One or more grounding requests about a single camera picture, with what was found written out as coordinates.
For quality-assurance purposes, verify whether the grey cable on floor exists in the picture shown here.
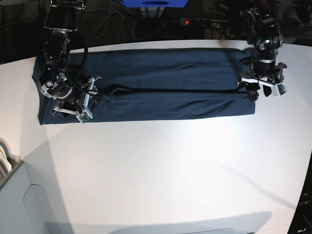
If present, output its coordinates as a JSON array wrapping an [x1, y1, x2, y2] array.
[[94, 0, 169, 41]]

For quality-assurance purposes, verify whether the blue box on stand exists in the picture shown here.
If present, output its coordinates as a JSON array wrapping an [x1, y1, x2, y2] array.
[[121, 0, 188, 8]]

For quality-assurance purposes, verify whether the dark blue T-shirt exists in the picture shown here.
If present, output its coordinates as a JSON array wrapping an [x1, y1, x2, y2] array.
[[32, 47, 256, 126]]

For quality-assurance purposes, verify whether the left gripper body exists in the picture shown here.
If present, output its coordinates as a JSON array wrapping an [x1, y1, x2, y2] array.
[[237, 59, 287, 98]]

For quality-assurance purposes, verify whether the white power strip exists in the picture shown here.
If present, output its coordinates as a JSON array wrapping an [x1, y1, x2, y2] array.
[[179, 18, 230, 29]]

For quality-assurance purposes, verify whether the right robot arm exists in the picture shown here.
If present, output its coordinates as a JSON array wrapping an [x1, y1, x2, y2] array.
[[38, 0, 103, 124]]

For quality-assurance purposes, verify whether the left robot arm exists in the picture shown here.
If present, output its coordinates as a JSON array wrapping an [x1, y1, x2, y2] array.
[[237, 0, 287, 103]]

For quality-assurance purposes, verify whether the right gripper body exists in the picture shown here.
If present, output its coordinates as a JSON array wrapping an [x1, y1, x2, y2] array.
[[51, 76, 102, 124]]

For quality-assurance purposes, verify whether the grey bin at left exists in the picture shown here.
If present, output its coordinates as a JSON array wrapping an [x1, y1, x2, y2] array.
[[0, 137, 74, 234]]

